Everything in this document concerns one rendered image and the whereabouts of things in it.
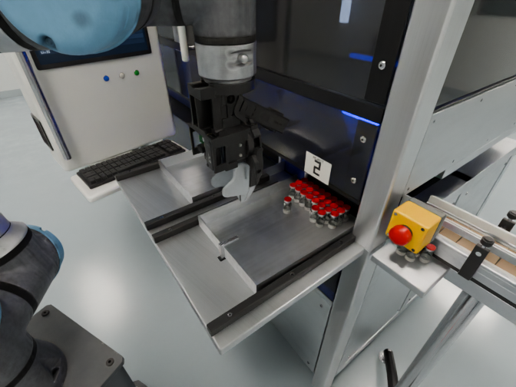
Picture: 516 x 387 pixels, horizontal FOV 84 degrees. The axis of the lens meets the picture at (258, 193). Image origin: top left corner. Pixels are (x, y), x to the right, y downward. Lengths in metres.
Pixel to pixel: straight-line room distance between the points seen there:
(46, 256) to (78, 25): 0.52
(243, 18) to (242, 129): 0.13
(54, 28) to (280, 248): 0.59
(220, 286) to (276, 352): 0.94
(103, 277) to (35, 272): 1.32
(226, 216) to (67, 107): 0.74
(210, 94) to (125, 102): 0.96
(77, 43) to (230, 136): 0.22
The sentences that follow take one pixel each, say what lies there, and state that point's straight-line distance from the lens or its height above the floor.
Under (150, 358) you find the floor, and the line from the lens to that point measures 1.60.
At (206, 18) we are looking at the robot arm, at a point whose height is 1.36.
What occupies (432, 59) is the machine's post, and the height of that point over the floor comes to 1.30.
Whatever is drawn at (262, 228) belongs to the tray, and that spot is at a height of 0.88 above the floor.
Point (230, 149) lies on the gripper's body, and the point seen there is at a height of 1.21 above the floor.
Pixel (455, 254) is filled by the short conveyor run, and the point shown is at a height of 0.92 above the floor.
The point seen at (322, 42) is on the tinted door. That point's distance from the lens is 0.68.
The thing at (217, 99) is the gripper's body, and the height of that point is 1.28.
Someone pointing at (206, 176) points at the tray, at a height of 0.88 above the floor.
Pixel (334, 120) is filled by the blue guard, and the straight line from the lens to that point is 0.67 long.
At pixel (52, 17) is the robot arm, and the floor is 1.38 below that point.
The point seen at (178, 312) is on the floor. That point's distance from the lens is 1.68.
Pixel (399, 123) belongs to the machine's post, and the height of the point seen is 1.20.
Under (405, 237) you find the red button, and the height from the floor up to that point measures 1.01.
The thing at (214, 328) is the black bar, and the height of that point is 0.90.
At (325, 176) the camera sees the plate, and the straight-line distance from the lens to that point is 0.73.
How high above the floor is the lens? 1.39
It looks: 36 degrees down
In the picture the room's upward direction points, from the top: straight up
